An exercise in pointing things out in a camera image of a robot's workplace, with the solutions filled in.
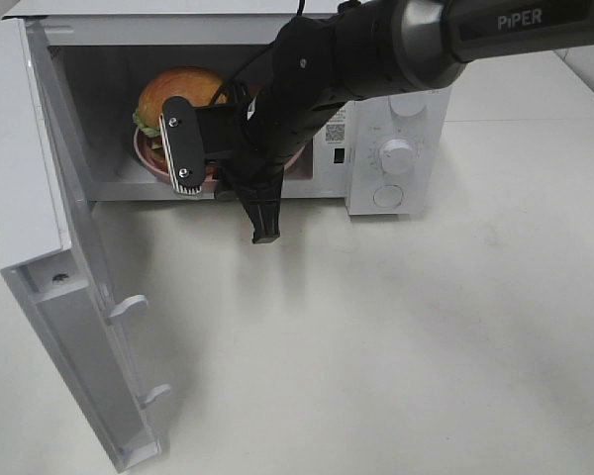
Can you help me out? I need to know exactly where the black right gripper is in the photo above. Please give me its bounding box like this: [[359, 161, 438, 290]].
[[195, 93, 347, 244]]

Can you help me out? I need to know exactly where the round white door button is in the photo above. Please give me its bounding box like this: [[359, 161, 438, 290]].
[[373, 185, 404, 209]]

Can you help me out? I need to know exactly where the pink round plate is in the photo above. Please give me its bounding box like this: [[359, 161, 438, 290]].
[[133, 127, 306, 193]]

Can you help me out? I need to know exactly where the toy hamburger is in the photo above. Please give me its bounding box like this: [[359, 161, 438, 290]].
[[133, 66, 223, 150]]

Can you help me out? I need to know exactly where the white round knob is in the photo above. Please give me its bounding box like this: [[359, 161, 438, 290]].
[[388, 92, 428, 118], [379, 139, 416, 176]]

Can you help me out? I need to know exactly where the white microwave door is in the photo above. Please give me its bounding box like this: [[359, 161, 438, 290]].
[[0, 18, 169, 472]]

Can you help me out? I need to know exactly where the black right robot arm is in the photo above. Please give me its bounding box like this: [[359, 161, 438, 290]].
[[223, 1, 594, 243]]

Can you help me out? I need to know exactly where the white microwave oven body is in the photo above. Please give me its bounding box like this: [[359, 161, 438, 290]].
[[10, 1, 449, 215]]

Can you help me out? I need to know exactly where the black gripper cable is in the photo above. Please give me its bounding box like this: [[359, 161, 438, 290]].
[[207, 0, 357, 115]]

